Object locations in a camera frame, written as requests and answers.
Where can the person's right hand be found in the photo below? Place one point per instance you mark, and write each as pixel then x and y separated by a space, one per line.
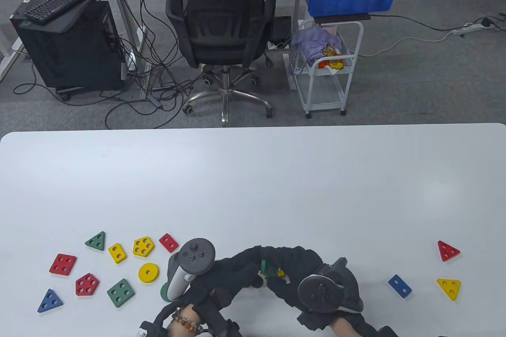
pixel 292 262

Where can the person's left hand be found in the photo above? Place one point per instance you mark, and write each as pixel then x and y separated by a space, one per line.
pixel 237 273

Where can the green rectangle block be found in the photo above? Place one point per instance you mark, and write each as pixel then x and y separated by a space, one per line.
pixel 269 268

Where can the red rectangle block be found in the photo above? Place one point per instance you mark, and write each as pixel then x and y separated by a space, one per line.
pixel 168 243

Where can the green round block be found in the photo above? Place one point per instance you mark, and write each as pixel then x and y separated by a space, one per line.
pixel 164 293

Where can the yellow round block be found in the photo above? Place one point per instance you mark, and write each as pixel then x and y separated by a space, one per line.
pixel 142 273

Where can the yellow pentagon block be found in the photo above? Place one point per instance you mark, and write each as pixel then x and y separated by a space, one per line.
pixel 143 246

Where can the blue rectangle block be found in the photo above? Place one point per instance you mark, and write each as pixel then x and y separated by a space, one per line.
pixel 399 286

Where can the green square block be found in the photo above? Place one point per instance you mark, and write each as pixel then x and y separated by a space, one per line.
pixel 120 292

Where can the yellow rectangle block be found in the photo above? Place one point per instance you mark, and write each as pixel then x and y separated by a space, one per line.
pixel 117 253

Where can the green triangle block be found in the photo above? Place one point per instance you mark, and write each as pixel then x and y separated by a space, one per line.
pixel 97 242

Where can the red pentagon block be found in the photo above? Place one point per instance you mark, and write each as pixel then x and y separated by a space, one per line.
pixel 87 284

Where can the red triangle block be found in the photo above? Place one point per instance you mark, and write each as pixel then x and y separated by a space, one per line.
pixel 448 251

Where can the yellow triangle block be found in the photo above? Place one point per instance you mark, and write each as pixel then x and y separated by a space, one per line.
pixel 449 286

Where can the red square block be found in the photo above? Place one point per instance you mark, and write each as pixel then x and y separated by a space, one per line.
pixel 63 264

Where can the blue triangle block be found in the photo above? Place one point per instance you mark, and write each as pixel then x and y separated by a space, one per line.
pixel 50 301

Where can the person's left forearm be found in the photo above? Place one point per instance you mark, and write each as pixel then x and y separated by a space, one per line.
pixel 189 311

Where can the person's right forearm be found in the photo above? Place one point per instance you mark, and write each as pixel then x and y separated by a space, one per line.
pixel 342 329

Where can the black tracking controller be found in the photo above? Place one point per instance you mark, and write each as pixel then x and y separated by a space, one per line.
pixel 318 293
pixel 197 256

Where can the black labelled box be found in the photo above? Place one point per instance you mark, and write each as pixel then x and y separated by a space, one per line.
pixel 148 331

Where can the white utility cart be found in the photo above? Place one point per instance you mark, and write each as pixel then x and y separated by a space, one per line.
pixel 321 94

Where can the orange plush toy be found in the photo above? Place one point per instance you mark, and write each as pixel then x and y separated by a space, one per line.
pixel 334 63

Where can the purple cloth bag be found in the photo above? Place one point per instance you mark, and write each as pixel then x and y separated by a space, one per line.
pixel 312 40

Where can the black bag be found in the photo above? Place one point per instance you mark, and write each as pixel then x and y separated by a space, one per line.
pixel 281 31

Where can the brown board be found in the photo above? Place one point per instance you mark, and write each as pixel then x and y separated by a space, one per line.
pixel 342 17

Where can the black mesh office chair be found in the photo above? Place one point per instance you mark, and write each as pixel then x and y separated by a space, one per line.
pixel 221 17

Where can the black computer tower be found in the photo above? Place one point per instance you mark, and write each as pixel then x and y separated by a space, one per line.
pixel 71 52

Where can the white power strip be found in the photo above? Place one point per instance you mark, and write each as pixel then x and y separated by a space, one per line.
pixel 470 29

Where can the white desk foot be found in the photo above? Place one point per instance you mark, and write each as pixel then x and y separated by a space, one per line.
pixel 10 61

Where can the black keyboard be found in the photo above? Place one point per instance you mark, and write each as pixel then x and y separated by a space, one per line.
pixel 59 2

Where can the white desk frame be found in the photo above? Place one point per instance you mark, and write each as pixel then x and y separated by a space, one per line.
pixel 122 11

